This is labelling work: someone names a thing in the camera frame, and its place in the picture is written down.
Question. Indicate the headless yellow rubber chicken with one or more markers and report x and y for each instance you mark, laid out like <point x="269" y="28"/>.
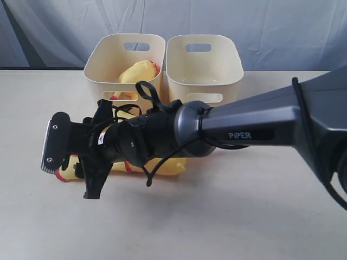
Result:
<point x="144" y="70"/>

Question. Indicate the cream bin marked X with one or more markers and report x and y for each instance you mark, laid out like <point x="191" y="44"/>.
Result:
<point x="113" y="55"/>

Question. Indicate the whole yellow rubber chicken back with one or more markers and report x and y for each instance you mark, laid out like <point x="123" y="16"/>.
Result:
<point x="120" y="115"/>

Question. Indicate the blue-grey backdrop curtain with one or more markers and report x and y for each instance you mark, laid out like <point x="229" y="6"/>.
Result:
<point x="269" y="35"/>

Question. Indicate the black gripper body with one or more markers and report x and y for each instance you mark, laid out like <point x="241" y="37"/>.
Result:
<point x="137" y="140"/>

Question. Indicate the whole yellow rubber chicken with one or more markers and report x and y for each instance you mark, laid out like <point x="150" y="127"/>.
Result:
<point x="120" y="115"/>
<point x="171" y="167"/>

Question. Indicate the cream bin marked O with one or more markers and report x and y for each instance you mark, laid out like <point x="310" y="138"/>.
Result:
<point x="203" y="67"/>

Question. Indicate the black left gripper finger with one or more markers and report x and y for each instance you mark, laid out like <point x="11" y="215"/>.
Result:
<point x="56" y="140"/>

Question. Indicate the whole yellow rubber chicken front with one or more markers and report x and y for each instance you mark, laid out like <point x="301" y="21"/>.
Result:
<point x="171" y="167"/>

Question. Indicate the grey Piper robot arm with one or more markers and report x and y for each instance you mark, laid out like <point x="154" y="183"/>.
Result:
<point x="309" y="116"/>

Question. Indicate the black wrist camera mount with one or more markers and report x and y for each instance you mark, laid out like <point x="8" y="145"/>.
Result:
<point x="94" y="166"/>

